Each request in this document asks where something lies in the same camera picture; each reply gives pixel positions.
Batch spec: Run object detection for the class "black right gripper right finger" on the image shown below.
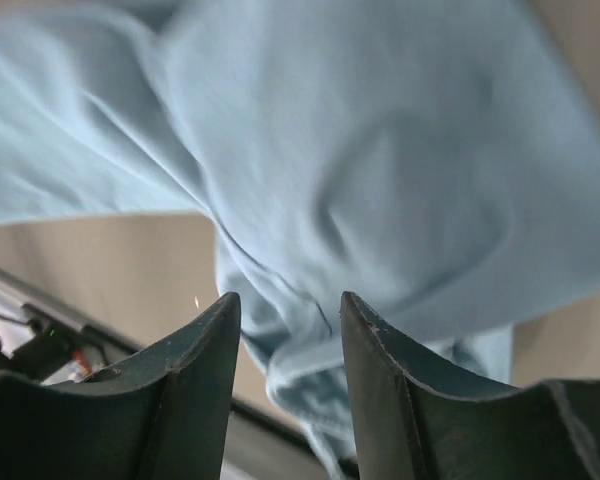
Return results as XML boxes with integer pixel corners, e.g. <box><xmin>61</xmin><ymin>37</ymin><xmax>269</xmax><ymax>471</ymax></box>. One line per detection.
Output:
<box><xmin>341</xmin><ymin>292</ymin><xmax>600</xmax><ymax>479</ymax></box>

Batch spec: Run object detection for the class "light blue t shirt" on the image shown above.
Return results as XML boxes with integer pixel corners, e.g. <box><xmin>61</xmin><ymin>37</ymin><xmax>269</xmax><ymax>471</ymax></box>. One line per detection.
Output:
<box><xmin>0</xmin><ymin>1</ymin><xmax>600</xmax><ymax>479</ymax></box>

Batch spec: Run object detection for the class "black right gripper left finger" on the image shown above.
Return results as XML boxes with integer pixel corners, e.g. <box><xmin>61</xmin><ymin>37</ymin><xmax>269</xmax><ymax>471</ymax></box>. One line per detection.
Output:
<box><xmin>0</xmin><ymin>293</ymin><xmax>240</xmax><ymax>479</ymax></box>

